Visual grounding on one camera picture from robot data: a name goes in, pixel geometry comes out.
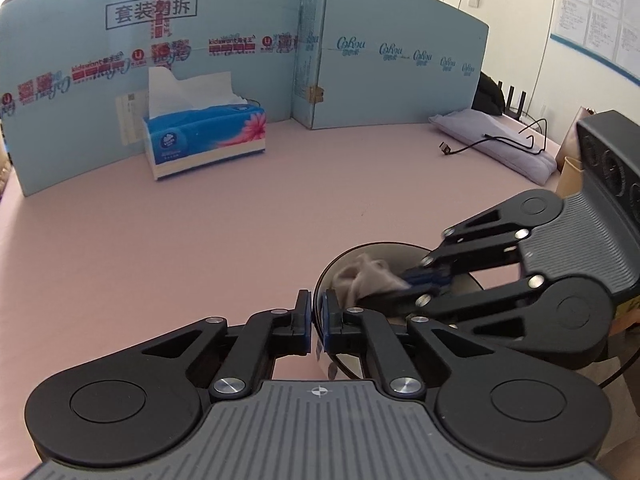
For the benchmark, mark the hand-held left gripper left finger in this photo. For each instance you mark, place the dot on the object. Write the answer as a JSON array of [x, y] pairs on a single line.
[[304, 325]]

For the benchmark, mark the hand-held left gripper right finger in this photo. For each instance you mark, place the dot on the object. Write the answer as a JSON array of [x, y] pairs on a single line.
[[331, 325]]

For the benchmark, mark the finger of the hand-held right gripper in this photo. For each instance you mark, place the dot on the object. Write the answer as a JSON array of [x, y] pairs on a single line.
[[475, 252], [475, 292]]

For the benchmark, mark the beige cleaning cloth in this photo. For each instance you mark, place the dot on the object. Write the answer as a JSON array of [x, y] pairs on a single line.
[[367, 280]]

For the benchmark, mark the white bowl with dark rim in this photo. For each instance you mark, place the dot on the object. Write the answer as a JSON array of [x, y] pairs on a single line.
[[380, 251]]

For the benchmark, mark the tan cardboard box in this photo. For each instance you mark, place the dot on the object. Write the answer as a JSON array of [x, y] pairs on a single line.
[[570, 175]]

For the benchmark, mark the lavender fabric pouch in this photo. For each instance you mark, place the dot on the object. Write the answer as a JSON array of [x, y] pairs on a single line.
[[470, 125]]

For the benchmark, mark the black router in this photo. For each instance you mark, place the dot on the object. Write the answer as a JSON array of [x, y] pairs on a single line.
[[511, 102]]

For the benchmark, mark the dark cloth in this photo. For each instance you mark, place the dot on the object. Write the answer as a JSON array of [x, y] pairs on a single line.
[[487, 95]]

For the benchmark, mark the blue cardboard panel script print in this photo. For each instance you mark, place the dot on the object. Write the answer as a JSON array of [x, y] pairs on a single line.
[[390, 90]]

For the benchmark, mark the blue tissue box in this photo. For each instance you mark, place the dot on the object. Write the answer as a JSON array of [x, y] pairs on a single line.
[[200, 140]]

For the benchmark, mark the white paper label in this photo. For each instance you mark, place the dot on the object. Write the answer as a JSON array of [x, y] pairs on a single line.
[[131, 120]]

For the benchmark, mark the light blue cardboard barrier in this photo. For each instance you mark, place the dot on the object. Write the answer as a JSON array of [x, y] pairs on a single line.
[[75, 125]]

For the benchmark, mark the wall poster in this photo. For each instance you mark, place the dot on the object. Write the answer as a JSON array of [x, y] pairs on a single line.
[[600, 10]]

